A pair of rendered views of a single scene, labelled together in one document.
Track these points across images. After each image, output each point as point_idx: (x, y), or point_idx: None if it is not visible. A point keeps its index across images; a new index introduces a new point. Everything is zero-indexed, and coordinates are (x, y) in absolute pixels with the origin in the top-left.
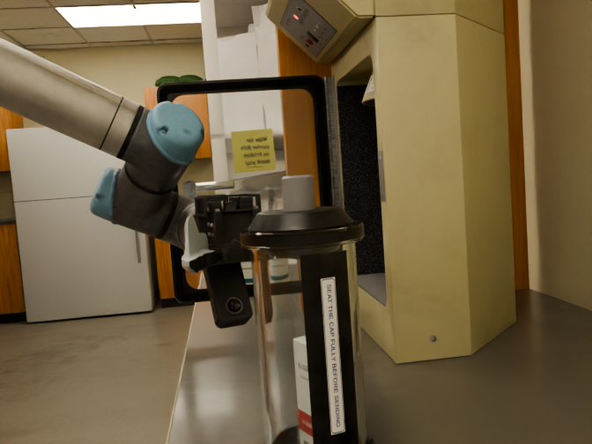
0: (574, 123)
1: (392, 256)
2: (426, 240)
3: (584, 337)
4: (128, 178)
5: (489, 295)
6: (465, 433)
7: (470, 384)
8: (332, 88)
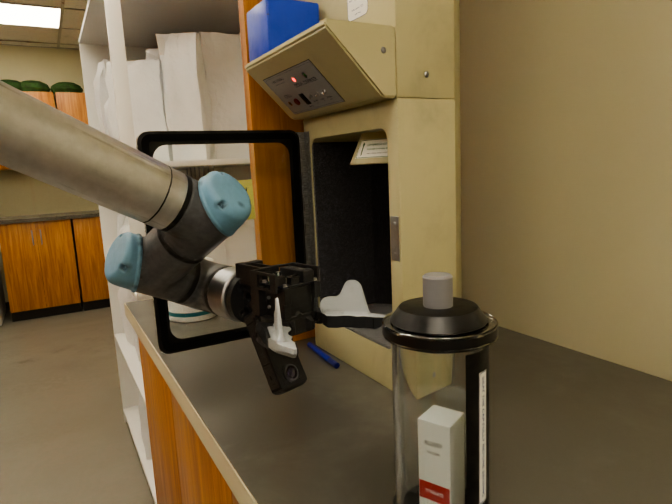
0: (489, 180)
1: None
2: None
3: (522, 356)
4: (164, 248)
5: None
6: (518, 465)
7: None
8: (305, 143)
